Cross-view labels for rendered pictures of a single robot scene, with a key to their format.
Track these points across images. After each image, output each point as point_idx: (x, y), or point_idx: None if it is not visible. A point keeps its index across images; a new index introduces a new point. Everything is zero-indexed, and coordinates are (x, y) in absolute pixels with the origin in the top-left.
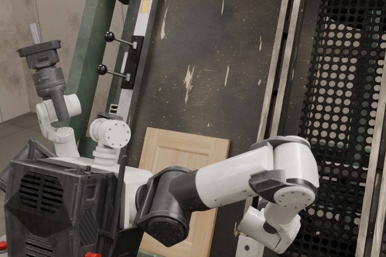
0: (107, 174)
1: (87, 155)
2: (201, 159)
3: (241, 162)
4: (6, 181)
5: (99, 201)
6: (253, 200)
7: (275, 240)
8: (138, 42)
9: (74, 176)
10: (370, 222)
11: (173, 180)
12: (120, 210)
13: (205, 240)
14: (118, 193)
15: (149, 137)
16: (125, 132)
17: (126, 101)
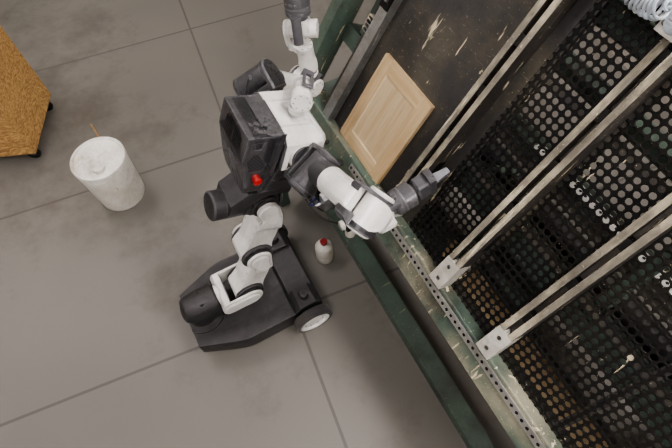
0: (275, 136)
1: (346, 42)
2: (408, 108)
3: (338, 189)
4: (238, 87)
5: (266, 150)
6: (417, 168)
7: None
8: None
9: (246, 137)
10: (475, 239)
11: (314, 162)
12: (280, 160)
13: (384, 167)
14: (277, 153)
15: (383, 63)
16: (307, 102)
17: (379, 19)
